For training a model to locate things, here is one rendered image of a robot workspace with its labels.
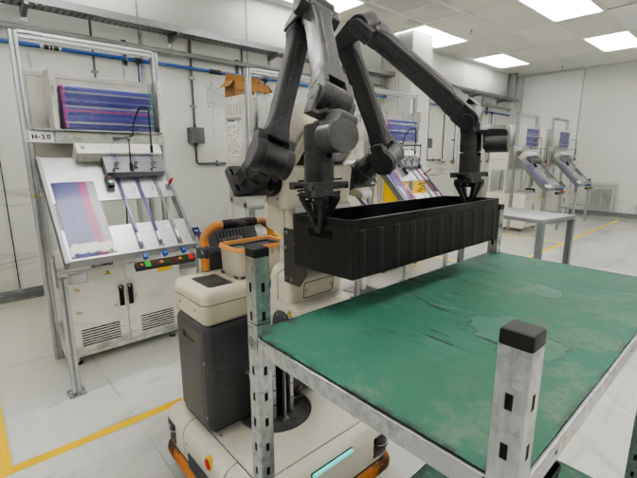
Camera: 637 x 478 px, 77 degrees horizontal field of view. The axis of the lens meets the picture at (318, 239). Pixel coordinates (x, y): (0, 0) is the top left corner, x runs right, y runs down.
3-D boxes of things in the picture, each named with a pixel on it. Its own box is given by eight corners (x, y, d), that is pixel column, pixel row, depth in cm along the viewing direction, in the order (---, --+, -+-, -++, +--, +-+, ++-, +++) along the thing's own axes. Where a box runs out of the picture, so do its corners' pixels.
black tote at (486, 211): (441, 231, 123) (442, 195, 121) (497, 238, 110) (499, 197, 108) (294, 265, 86) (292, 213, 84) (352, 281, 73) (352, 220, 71)
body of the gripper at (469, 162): (488, 177, 115) (490, 151, 113) (470, 179, 108) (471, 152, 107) (467, 177, 120) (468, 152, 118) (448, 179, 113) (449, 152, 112)
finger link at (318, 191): (341, 233, 78) (341, 184, 76) (313, 238, 74) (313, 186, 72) (318, 229, 83) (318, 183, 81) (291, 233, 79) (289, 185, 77)
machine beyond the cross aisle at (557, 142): (590, 220, 775) (604, 118, 736) (575, 225, 721) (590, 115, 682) (517, 212, 874) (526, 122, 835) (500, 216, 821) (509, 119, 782)
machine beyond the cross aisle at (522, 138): (562, 229, 682) (576, 113, 643) (544, 236, 628) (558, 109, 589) (484, 220, 781) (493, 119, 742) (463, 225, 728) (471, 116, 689)
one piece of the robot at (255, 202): (229, 202, 112) (230, 161, 109) (245, 201, 115) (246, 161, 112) (248, 211, 105) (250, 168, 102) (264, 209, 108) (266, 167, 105)
